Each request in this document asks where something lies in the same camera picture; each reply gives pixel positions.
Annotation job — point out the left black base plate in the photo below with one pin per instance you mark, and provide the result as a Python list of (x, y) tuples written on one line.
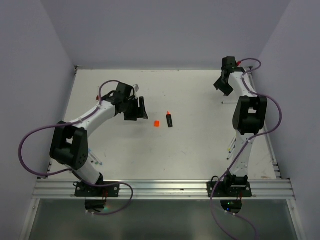
[(84, 190)]

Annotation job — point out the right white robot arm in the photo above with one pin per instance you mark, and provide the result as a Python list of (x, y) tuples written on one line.
[(248, 118)]

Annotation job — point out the green marker pen body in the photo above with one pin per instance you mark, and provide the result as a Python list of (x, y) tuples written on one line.
[(228, 102)]

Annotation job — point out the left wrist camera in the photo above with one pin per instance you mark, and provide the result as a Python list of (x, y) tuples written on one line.
[(136, 87)]

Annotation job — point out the teal capped pen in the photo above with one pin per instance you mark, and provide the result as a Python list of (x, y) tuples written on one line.
[(93, 160)]

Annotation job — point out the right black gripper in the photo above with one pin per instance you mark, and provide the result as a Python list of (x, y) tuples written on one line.
[(227, 90)]

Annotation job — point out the yellow marker pen body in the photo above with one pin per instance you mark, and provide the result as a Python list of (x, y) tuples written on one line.
[(231, 148)]

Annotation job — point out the black orange highlighter body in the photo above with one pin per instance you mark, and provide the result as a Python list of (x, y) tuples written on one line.
[(169, 119)]

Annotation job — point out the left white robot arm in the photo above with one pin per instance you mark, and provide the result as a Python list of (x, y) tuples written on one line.
[(70, 146)]

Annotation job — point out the aluminium mounting rail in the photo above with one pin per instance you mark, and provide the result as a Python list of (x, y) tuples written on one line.
[(272, 189)]

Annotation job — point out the orange highlighter cap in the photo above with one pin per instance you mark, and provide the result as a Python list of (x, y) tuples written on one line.
[(157, 123)]

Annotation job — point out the light blue capped pen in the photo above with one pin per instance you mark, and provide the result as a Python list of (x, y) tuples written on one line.
[(90, 152)]

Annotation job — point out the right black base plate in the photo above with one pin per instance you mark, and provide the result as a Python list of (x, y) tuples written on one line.
[(229, 187)]

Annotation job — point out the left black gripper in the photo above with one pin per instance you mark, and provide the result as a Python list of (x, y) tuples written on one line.
[(133, 116)]

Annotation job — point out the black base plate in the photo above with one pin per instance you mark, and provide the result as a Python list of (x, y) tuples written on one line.
[(229, 187), (84, 190)]

